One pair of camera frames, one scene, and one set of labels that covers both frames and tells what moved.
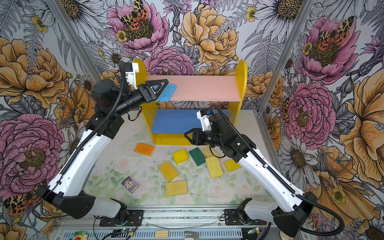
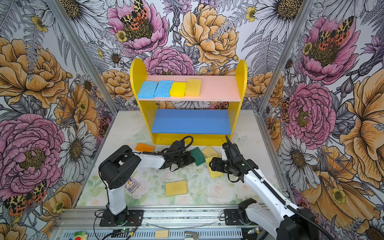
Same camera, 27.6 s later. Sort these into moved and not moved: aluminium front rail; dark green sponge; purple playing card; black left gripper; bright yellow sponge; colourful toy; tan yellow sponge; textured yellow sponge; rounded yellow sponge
Moved: rounded yellow sponge; bright yellow sponge; black left gripper
Not moved: aluminium front rail; tan yellow sponge; colourful toy; dark green sponge; purple playing card; textured yellow sponge
